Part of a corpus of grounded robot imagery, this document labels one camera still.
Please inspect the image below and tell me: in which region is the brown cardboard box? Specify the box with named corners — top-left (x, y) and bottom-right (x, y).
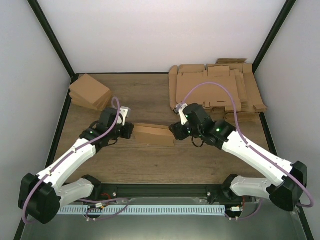
top-left (133, 123), bottom-right (176, 147)

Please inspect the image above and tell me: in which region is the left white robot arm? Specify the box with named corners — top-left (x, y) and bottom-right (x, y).
top-left (18, 106), bottom-right (134, 224)

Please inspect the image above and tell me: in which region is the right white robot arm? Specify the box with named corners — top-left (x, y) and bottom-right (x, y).
top-left (169, 103), bottom-right (307, 212)

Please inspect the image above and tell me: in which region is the stack of folded cardboard boxes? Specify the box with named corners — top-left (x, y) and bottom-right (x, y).
top-left (69, 74), bottom-right (112, 111)

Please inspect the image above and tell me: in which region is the pile of flat cardboard blanks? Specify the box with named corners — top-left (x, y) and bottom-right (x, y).
top-left (168, 58), bottom-right (267, 119)

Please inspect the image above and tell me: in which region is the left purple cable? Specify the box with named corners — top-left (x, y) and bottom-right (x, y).
top-left (21, 96), bottom-right (121, 225)

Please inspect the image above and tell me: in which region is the purple cable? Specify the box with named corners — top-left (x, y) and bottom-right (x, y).
top-left (21, 96), bottom-right (121, 225)
top-left (181, 81), bottom-right (315, 221)

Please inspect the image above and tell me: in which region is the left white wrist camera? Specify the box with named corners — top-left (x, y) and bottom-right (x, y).
top-left (117, 106), bottom-right (131, 126)

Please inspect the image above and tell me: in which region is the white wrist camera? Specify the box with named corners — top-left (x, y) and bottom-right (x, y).
top-left (117, 106), bottom-right (131, 126)
top-left (174, 103), bottom-right (188, 126)

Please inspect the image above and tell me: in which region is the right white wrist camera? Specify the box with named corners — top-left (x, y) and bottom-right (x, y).
top-left (174, 103), bottom-right (188, 126)

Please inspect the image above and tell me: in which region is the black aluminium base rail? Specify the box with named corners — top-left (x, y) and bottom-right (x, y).
top-left (74, 183), bottom-right (251, 203)

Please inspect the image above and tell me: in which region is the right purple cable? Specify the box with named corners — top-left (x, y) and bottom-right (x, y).
top-left (181, 81), bottom-right (315, 221)

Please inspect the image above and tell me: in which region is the light blue slotted cable duct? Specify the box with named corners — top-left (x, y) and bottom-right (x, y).
top-left (58, 205), bottom-right (226, 216)

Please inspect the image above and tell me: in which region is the black frame post left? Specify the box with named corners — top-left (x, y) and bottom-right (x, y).
top-left (26, 0), bottom-right (77, 78)

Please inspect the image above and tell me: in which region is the black frame post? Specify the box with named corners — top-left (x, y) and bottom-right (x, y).
top-left (252, 0), bottom-right (297, 74)
top-left (26, 0), bottom-right (77, 78)

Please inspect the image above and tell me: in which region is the black frame post right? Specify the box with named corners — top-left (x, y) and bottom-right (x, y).
top-left (252, 0), bottom-right (297, 74)

